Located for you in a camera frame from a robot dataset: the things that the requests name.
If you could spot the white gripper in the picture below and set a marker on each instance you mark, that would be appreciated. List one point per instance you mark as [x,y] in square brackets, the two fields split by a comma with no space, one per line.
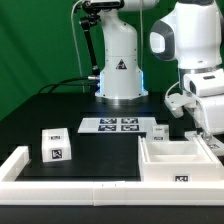
[210,115]

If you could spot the white cabinet body box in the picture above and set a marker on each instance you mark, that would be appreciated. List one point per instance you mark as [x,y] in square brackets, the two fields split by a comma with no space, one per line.
[177,161]

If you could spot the white cabinet door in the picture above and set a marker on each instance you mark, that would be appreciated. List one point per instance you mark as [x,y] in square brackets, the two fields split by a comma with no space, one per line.
[215,145]
[160,133]

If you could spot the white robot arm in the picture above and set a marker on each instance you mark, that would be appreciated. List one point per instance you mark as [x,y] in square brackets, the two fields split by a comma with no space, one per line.
[191,34]

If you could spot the white cabinet top block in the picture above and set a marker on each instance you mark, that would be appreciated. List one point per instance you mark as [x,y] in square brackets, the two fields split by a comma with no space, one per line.
[56,145]

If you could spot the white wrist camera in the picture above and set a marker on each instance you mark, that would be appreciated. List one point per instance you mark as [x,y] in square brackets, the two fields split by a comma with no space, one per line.
[195,85]

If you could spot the white marker base plate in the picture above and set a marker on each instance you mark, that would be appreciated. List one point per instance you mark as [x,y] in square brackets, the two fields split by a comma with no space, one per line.
[116,125]

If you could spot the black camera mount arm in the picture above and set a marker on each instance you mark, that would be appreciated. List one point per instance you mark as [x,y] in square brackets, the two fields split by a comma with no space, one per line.
[90,36]

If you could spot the white U-shaped boundary frame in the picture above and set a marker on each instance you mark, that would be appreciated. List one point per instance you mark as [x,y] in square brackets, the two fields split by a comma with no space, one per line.
[13,192]

